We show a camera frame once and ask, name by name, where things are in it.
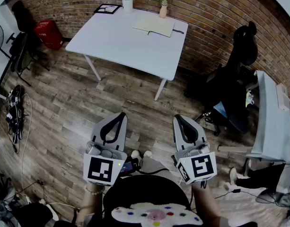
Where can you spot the light grey side desk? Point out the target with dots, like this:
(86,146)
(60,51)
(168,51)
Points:
(270,126)

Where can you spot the red plastic crate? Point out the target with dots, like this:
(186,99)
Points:
(49,33)

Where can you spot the person's white shoe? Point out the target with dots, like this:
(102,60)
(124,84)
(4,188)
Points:
(147,153)
(136,155)

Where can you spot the person's left forearm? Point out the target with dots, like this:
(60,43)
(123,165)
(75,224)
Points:
(90,204)

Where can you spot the person's beige trousers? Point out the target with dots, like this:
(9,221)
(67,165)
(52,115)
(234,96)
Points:
(154,164)

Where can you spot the person's black shirt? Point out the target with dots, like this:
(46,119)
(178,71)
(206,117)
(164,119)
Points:
(144,190)

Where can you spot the black power adapter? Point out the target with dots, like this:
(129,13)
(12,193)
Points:
(236,190)

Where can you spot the white box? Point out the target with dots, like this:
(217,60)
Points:
(282,97)

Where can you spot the black picture frame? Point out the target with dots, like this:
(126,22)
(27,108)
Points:
(107,9)

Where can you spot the black device with screen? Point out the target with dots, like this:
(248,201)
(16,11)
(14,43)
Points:
(127,167)

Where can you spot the peach vase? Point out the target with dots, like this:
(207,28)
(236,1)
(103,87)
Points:
(163,11)

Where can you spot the notebook with dark cover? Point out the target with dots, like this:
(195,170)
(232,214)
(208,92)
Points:
(154,26)

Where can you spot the black bag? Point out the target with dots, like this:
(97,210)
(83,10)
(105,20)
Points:
(33,215)

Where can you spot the person's right forearm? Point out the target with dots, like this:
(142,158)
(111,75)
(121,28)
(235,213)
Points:
(206,207)

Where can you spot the grey round stand base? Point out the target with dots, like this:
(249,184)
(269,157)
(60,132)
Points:
(265,197)

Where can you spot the white table leg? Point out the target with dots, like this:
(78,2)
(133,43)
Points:
(160,89)
(93,67)

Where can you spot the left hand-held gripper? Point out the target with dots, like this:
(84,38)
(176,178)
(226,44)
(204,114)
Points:
(99,169)

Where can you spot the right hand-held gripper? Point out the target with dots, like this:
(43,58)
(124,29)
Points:
(201,167)

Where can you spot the black high-back office chair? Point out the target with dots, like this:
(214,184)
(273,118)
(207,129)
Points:
(232,79)

